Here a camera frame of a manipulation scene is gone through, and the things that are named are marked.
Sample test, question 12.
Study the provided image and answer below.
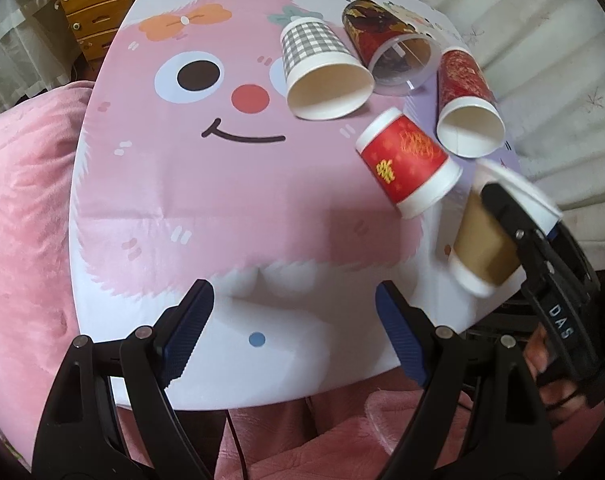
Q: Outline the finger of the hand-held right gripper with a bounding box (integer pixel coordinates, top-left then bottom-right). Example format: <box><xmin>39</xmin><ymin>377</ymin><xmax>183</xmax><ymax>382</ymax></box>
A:
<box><xmin>481</xmin><ymin>182</ymin><xmax>544</xmax><ymax>292</ymax></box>
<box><xmin>545</xmin><ymin>219</ymin><xmax>601</xmax><ymax>295</ymax></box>

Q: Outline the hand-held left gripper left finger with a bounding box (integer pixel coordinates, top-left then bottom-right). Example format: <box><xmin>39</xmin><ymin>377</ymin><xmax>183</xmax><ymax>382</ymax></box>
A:
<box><xmin>31</xmin><ymin>279</ymin><xmax>216</xmax><ymax>480</ymax></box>

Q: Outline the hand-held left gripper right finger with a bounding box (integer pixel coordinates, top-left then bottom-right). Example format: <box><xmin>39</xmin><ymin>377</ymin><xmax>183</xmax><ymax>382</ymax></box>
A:
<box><xmin>375</xmin><ymin>280</ymin><xmax>556</xmax><ymax>480</ymax></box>

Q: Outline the brown paper cup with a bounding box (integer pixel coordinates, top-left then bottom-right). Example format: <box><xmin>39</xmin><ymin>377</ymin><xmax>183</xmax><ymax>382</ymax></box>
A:
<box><xmin>447</xmin><ymin>159</ymin><xmax>564</xmax><ymax>298</ymax></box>

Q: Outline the red cup with gold print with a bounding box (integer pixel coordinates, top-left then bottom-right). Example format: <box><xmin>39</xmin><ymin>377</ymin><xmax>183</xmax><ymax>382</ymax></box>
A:
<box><xmin>355</xmin><ymin>107</ymin><xmax>464</xmax><ymax>221</ymax></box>

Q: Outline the red gold-patterned paper cup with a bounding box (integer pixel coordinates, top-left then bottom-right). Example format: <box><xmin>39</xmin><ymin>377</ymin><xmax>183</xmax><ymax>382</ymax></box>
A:
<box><xmin>435</xmin><ymin>47</ymin><xmax>507</xmax><ymax>158</ymax></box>

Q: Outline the dark red clear-rimmed cup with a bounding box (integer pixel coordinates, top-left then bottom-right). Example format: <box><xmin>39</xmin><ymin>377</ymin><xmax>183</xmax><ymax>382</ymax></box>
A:
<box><xmin>341</xmin><ymin>0</ymin><xmax>442</xmax><ymax>97</ymax></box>

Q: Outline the grey checked paper cup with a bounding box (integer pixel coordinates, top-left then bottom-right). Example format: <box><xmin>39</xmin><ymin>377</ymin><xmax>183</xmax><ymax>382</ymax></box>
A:
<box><xmin>279</xmin><ymin>16</ymin><xmax>376</xmax><ymax>122</ymax></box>

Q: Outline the person's right hand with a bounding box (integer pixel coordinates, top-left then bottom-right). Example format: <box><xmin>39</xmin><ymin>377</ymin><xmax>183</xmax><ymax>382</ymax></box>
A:
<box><xmin>525</xmin><ymin>329</ymin><xmax>594</xmax><ymax>413</ymax></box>

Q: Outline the pink monster printed table mat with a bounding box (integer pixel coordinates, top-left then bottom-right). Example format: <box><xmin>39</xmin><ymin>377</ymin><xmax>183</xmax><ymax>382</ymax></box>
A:
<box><xmin>66</xmin><ymin>0</ymin><xmax>529</xmax><ymax>412</ymax></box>

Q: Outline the pink blanket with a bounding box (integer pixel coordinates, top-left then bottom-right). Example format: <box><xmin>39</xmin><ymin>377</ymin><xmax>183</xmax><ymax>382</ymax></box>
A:
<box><xmin>0</xmin><ymin>80</ymin><xmax>503</xmax><ymax>480</ymax></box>

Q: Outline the white sheer curtain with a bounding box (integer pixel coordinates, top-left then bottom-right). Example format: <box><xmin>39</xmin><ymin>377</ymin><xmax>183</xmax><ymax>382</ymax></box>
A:
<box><xmin>0</xmin><ymin>0</ymin><xmax>80</xmax><ymax>122</ymax></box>

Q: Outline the wooden drawer cabinet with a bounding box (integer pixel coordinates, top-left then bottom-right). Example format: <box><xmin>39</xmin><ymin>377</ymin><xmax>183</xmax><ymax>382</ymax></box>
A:
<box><xmin>49</xmin><ymin>0</ymin><xmax>134</xmax><ymax>63</ymax></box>

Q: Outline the black cable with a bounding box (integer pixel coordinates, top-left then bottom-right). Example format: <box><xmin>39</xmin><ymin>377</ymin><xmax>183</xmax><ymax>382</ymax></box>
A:
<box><xmin>224</xmin><ymin>409</ymin><xmax>249</xmax><ymax>480</ymax></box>

